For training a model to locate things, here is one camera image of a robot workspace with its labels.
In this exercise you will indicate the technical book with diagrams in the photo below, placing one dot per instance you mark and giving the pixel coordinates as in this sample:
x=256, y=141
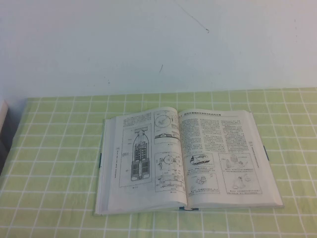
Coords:
x=210, y=178

